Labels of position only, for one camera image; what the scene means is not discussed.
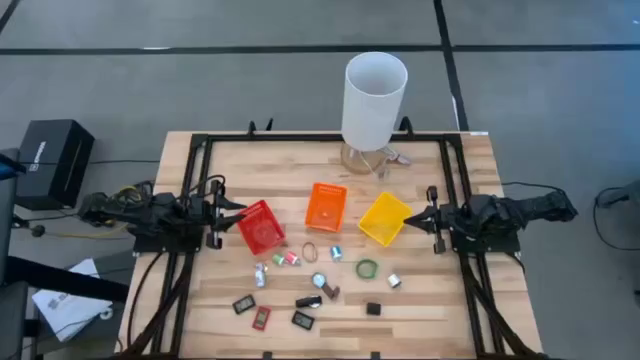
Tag black aluminium table frame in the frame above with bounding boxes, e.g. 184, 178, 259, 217
149, 118, 541, 360

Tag yellow plastic basket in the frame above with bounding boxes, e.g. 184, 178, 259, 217
357, 191, 414, 248

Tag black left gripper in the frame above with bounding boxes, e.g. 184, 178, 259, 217
188, 180, 248, 250

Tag white lamp cable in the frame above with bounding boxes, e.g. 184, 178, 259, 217
372, 146, 414, 181

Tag round wooden lamp base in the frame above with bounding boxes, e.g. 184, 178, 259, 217
340, 142, 390, 176

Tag black cardboard box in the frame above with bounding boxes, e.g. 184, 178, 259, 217
14, 118, 96, 210

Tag black side desk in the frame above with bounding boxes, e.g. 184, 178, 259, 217
0, 147, 131, 360

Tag dark blue device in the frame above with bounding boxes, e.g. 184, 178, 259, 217
0, 152, 27, 181

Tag white paper sheets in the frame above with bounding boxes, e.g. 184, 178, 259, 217
31, 258, 115, 344

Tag red plastic basket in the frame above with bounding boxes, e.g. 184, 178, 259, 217
236, 199, 287, 256

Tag orange plastic basket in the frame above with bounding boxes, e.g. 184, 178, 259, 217
304, 181, 349, 234

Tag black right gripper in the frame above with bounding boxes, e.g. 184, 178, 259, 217
403, 185, 471, 255

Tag black floor cable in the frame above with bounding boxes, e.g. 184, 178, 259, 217
593, 185, 640, 252

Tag black digital clock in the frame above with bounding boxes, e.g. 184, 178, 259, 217
291, 310, 316, 332
231, 293, 257, 316

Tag green wrist band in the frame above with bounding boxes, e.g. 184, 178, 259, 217
355, 258, 380, 281

